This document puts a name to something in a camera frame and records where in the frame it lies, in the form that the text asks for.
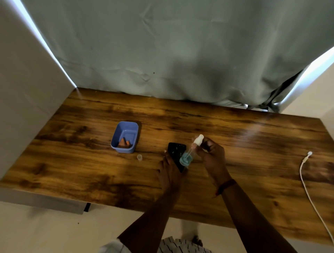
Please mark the person's left hand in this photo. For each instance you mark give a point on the person's left hand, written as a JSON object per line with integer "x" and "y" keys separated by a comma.
{"x": 169, "y": 177}

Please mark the person's right hand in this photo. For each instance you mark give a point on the person's right hand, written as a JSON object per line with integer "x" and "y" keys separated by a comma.
{"x": 215, "y": 161}

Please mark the clear spray bottle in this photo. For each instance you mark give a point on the clear spray bottle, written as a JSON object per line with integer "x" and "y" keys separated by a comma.
{"x": 185, "y": 159}

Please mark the black smartphone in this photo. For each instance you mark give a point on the black smartphone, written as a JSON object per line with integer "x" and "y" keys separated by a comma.
{"x": 175, "y": 153}

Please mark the orange cleaning cloth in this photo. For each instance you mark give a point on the orange cleaning cloth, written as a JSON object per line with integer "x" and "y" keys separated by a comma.
{"x": 124, "y": 144}

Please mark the blue plastic container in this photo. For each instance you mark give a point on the blue plastic container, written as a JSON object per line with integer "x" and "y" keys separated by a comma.
{"x": 127, "y": 129}

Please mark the person's left forearm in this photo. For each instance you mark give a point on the person's left forearm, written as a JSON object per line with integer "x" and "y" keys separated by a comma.
{"x": 151, "y": 224}

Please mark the person's right forearm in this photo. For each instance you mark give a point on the person's right forearm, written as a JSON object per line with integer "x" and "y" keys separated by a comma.
{"x": 255, "y": 224}

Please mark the person's right foot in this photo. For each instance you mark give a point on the person's right foot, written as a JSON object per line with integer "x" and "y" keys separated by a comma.
{"x": 197, "y": 241}

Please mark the red wrist band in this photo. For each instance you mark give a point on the red wrist band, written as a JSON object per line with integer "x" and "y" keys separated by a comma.
{"x": 225, "y": 187}

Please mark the small clear bottle cap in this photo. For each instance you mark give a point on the small clear bottle cap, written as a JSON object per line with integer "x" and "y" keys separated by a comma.
{"x": 139, "y": 157}

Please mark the white striped shirt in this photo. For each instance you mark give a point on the white striped shirt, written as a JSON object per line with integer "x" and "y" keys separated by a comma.
{"x": 182, "y": 247}

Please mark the black table leg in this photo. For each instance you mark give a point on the black table leg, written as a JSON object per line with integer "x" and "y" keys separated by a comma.
{"x": 87, "y": 207}

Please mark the grey-green curtain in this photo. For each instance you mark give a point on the grey-green curtain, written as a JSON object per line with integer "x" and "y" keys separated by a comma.
{"x": 182, "y": 47}

